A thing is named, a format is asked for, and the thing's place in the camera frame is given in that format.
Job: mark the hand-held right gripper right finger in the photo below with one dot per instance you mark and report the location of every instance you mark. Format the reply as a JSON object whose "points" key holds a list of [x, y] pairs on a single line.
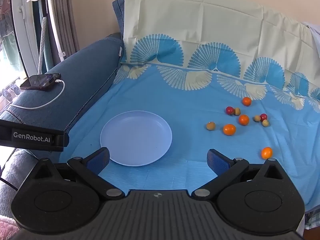
{"points": [[218, 161]]}

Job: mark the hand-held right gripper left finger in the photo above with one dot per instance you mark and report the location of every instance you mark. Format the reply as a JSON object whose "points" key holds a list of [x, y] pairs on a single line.
{"points": [[98, 158]]}

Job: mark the small orange tangerine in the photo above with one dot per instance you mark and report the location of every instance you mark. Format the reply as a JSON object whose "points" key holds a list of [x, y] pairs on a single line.
{"points": [[229, 129], [243, 120], [246, 101], [266, 152]]}

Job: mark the small yellow-green fruit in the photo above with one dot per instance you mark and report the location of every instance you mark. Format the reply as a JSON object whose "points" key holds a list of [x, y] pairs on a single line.
{"points": [[265, 123], [210, 126], [257, 118], [237, 111]]}

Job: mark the light blue plate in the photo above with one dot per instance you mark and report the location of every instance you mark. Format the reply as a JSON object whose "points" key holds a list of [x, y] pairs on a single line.
{"points": [[136, 137]]}

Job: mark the small red fruit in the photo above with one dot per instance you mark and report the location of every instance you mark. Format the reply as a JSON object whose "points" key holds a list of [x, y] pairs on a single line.
{"points": [[263, 116], [229, 110]]}

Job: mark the grey fleece blanket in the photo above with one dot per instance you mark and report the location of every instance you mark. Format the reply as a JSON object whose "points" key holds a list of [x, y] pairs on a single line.
{"points": [[15, 165]]}

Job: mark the grey slipper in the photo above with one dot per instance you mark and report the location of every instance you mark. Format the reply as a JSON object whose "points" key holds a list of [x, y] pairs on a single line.
{"points": [[15, 90], [6, 93]]}

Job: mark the black smartphone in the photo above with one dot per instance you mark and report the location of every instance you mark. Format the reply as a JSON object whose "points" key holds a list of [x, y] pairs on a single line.
{"points": [[40, 81]]}

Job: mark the blue and cream printed sheet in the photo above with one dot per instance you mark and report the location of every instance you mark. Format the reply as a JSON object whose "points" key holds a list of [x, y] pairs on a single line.
{"points": [[200, 87]]}

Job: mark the hanging green cloth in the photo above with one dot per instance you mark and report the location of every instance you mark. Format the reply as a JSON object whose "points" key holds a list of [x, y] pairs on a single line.
{"points": [[8, 47]]}

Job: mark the teal curtain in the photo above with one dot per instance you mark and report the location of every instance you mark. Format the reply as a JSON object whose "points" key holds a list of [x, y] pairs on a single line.
{"points": [[37, 42]]}

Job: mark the pink cloth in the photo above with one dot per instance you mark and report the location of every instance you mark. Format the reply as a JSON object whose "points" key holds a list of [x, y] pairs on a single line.
{"points": [[7, 227]]}

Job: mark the plaid cloth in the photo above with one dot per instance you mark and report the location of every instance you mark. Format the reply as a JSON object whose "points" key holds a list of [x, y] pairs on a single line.
{"points": [[312, 217]]}

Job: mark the white garment steamer pole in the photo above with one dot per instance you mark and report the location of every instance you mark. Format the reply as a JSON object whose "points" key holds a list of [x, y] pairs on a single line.
{"points": [[53, 22]]}

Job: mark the grey curtain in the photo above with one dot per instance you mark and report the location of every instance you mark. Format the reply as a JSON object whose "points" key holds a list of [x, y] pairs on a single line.
{"points": [[66, 17]]}

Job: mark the light blue cloth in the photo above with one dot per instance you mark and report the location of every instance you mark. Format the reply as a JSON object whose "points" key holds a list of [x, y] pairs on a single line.
{"points": [[313, 28]]}

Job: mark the white window frame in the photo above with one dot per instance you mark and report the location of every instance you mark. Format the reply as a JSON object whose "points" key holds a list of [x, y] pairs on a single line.
{"points": [[23, 35]]}

